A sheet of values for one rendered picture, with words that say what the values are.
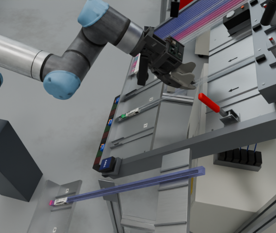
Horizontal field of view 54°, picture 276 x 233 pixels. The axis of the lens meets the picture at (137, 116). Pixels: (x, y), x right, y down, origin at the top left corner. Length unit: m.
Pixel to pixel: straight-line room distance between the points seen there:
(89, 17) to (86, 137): 1.25
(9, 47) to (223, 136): 0.54
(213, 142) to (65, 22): 2.35
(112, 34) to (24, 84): 1.66
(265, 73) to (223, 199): 0.53
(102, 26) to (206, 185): 0.64
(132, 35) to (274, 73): 0.32
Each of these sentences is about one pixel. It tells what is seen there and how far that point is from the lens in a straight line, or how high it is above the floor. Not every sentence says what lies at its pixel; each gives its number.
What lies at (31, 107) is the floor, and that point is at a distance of 2.10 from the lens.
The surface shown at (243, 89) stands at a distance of 0.68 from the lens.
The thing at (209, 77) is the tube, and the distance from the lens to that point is 0.76.
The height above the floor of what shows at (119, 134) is 0.74.
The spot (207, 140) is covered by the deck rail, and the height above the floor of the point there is 0.99.
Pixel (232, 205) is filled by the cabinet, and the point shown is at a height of 0.62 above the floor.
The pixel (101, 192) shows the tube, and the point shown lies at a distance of 0.68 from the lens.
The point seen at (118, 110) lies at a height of 0.73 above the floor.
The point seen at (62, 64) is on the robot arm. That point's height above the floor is 1.08.
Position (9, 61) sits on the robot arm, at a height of 1.08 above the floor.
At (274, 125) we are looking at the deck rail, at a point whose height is 1.08.
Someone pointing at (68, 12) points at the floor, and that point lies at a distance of 2.96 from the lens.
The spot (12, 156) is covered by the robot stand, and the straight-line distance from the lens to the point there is 1.42.
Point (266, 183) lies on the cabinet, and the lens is 1.07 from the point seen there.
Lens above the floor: 1.51
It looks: 53 degrees down
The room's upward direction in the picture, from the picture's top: straight up
